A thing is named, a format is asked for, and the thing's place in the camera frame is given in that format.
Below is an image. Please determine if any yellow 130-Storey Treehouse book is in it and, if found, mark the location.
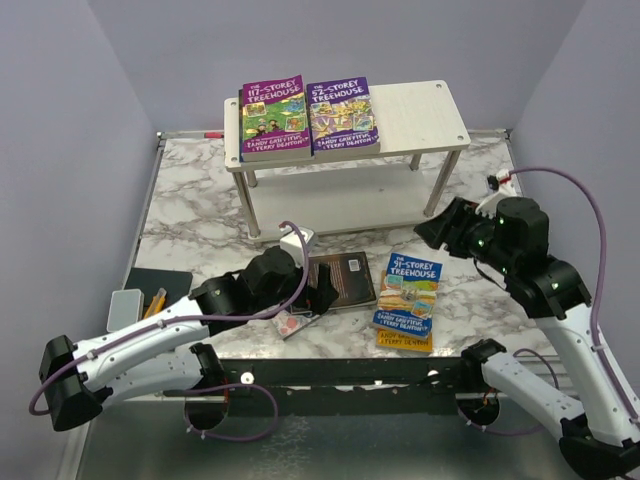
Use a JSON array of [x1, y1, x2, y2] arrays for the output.
[[372, 272, 436, 353]]

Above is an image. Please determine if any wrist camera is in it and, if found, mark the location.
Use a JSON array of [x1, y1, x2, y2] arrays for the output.
[[475, 169, 519, 216], [279, 226, 317, 265]]

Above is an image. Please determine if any blue Animal Farm book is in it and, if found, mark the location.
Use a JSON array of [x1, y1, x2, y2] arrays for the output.
[[238, 85, 245, 163]]

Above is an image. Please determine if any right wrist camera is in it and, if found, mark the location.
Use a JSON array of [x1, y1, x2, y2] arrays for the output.
[[475, 169, 519, 216]]

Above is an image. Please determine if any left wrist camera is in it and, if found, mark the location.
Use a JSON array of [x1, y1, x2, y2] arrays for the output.
[[279, 226, 317, 265]]

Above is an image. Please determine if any grey rectangular box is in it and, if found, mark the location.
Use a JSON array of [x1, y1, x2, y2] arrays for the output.
[[106, 289, 144, 333]]

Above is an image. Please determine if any purple 117-Storey Treehouse book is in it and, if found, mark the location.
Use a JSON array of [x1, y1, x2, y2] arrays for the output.
[[240, 75, 312, 162]]

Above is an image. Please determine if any black hardcover book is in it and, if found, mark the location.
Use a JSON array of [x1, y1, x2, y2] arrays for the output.
[[291, 251, 377, 314]]

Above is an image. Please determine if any white two-tier shelf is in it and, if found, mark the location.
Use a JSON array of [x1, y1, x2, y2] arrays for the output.
[[224, 80, 471, 242]]

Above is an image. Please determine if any yellow utility knife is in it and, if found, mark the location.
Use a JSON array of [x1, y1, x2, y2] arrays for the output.
[[143, 288, 167, 319]]

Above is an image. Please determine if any purple 52-Storey Treehouse book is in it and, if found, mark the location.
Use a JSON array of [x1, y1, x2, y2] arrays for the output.
[[306, 76, 380, 160]]

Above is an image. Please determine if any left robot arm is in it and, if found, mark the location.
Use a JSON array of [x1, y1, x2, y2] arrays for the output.
[[29, 247, 339, 432]]

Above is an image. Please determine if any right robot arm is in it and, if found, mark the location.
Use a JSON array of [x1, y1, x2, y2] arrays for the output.
[[414, 197, 639, 479]]

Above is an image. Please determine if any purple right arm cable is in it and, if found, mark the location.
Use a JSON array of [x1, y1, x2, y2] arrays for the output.
[[504, 166, 640, 426]]

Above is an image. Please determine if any blue 91-Storey Treehouse book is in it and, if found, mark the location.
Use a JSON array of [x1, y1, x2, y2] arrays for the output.
[[372, 252, 443, 341]]

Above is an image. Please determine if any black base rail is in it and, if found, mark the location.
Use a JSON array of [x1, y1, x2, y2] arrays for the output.
[[222, 357, 490, 416]]

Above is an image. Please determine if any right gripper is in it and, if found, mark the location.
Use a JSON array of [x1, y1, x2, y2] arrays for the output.
[[415, 194, 517, 274]]

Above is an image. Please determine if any floral pink notebook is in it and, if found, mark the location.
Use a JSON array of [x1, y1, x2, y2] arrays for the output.
[[271, 311, 321, 341]]

